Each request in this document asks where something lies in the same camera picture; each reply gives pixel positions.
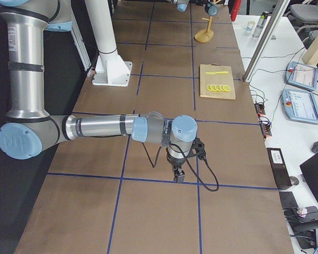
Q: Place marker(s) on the paper cup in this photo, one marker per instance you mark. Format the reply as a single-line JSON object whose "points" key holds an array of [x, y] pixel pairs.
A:
{"points": [[250, 26]]}

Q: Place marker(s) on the grey office chair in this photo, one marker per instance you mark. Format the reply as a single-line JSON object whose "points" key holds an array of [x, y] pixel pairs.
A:
{"points": [[306, 13]]}

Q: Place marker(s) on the wooden cup rack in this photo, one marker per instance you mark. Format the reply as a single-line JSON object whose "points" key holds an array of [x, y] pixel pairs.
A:
{"points": [[204, 35]]}

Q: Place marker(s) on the far teach pendant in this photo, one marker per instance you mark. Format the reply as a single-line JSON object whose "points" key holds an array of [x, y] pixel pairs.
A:
{"points": [[301, 75]]}

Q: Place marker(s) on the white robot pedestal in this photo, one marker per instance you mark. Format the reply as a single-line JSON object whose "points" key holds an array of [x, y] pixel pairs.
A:
{"points": [[110, 69]]}

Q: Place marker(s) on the plastic water bottle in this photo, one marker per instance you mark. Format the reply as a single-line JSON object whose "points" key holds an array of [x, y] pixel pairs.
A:
{"points": [[260, 24]]}

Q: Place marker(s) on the red fire extinguisher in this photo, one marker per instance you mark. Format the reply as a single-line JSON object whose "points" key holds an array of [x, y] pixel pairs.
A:
{"points": [[235, 9]]}

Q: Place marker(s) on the bamboo cutting board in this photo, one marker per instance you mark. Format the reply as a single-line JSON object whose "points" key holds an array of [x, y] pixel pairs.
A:
{"points": [[226, 79]]}

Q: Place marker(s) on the orange black connector strip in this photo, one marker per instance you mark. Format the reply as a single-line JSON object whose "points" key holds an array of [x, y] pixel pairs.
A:
{"points": [[264, 122]]}

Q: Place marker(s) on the lemon slice five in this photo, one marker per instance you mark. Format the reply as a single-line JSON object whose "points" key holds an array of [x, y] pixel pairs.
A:
{"points": [[226, 88]]}

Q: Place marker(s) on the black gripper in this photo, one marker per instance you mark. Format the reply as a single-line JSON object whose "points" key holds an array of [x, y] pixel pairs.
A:
{"points": [[175, 161]]}

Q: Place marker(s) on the aluminium frame post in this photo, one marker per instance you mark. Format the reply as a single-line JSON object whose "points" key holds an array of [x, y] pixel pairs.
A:
{"points": [[269, 30]]}

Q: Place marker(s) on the teach pendant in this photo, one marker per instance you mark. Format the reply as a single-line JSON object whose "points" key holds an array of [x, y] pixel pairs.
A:
{"points": [[301, 75], [300, 106]]}

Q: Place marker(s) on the lemon slice two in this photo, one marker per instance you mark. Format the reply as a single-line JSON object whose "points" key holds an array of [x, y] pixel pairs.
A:
{"points": [[213, 88]]}

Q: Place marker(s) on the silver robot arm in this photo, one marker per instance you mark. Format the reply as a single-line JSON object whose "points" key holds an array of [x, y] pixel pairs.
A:
{"points": [[30, 129], [181, 5]]}

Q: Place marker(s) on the black small box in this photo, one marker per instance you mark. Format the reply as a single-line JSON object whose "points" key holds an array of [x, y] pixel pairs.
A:
{"points": [[279, 169]]}

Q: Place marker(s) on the near teach pendant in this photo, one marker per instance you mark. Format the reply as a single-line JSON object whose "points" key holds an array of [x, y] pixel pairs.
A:
{"points": [[300, 106]]}

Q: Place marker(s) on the yellow plastic knife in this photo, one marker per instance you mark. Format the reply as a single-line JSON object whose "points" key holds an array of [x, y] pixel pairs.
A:
{"points": [[216, 72]]}

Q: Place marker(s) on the dark teal mug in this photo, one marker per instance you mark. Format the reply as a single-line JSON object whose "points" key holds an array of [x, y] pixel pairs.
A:
{"points": [[211, 8]]}

